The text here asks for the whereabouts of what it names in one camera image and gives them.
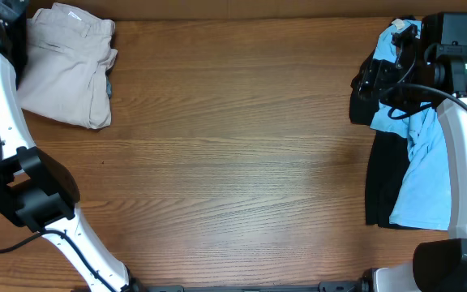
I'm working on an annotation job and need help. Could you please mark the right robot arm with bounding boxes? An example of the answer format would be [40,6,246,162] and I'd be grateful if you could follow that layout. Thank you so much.
[349,12,467,291]

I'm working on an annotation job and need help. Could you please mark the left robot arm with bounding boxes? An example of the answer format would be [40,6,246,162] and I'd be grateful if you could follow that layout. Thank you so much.
[0,1,144,292]

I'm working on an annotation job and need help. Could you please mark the black garment under pile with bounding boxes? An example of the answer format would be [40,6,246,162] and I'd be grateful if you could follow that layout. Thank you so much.
[349,73,409,230]

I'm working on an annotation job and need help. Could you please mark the light blue printed t-shirt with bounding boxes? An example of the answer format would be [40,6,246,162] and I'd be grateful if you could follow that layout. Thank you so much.
[369,18,467,231]

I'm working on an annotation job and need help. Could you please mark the folded beige trousers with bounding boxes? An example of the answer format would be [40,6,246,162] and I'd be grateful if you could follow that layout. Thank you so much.
[17,2,118,129]

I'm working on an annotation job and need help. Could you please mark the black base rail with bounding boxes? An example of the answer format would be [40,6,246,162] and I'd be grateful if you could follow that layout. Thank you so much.
[145,280,373,292]

